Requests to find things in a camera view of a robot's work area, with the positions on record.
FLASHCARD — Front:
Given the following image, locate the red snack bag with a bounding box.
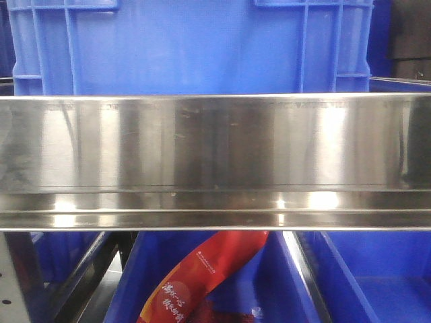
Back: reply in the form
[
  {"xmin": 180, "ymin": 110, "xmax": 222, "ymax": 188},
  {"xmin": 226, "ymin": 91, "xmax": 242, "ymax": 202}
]
[{"xmin": 137, "ymin": 230, "xmax": 269, "ymax": 322}]

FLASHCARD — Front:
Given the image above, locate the large blue plastic crate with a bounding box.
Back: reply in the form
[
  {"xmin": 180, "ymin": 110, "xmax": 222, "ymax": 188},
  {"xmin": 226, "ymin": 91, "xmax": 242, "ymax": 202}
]
[{"xmin": 7, "ymin": 1, "xmax": 373, "ymax": 95}]

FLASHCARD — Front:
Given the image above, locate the steel divider bar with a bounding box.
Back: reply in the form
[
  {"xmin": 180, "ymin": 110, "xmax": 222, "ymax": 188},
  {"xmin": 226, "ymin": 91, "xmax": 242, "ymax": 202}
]
[{"xmin": 282, "ymin": 231, "xmax": 332, "ymax": 322}]

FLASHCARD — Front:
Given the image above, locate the stainless steel shelf rail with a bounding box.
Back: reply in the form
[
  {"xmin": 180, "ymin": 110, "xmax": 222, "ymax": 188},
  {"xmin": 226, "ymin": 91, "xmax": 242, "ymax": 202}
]
[{"xmin": 1, "ymin": 93, "xmax": 430, "ymax": 231}]

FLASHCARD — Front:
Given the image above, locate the blue bin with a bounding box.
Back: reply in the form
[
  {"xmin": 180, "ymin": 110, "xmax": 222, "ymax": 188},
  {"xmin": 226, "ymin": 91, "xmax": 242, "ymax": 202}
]
[
  {"xmin": 104, "ymin": 231, "xmax": 321, "ymax": 322},
  {"xmin": 299, "ymin": 231, "xmax": 430, "ymax": 322}
]

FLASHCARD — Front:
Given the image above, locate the blue bin lower middle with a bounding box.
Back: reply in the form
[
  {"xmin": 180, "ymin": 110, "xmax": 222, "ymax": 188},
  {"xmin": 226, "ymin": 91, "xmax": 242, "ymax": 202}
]
[{"xmin": 104, "ymin": 231, "xmax": 321, "ymax": 322}]

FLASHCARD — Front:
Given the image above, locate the blue bin lower right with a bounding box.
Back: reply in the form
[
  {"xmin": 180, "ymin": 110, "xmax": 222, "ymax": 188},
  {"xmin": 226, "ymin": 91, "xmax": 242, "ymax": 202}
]
[{"xmin": 299, "ymin": 231, "xmax": 430, "ymax": 322}]

